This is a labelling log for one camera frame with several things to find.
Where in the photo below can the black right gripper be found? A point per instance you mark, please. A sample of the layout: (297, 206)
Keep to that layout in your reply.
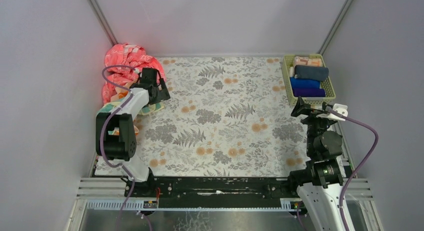
(307, 110)

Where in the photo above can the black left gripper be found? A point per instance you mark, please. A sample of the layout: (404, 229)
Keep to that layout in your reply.
(158, 91)

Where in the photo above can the yellow and teal towel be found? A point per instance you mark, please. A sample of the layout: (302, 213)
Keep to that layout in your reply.
(147, 110)

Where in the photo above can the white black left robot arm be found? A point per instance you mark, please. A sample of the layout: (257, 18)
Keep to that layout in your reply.
(120, 151)

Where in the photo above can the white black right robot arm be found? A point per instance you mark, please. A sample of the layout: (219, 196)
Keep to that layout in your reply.
(320, 185)

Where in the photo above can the rolled purple towel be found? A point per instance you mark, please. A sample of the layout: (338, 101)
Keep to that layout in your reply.
(309, 92)

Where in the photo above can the rolled blue towel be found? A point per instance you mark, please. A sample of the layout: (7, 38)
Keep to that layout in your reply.
(297, 83)

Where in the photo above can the orange and cream towel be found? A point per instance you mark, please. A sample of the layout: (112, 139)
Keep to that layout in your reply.
(116, 131)

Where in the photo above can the pink patterned towel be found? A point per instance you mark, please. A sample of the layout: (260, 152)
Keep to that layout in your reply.
(124, 60)

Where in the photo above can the rolled dark grey towel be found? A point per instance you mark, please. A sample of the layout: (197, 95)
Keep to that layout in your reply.
(311, 72)

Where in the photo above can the rolled peach patterned towel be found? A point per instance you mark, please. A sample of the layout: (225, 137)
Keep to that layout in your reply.
(307, 61)

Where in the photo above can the floral patterned table mat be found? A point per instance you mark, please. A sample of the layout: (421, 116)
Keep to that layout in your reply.
(226, 116)

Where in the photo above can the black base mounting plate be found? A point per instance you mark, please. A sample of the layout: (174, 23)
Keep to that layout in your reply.
(214, 192)

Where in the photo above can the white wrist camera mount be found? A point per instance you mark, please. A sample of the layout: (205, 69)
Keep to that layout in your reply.
(335, 112)

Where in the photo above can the white slotted cable duct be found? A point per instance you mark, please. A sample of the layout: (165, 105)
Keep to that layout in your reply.
(130, 205)

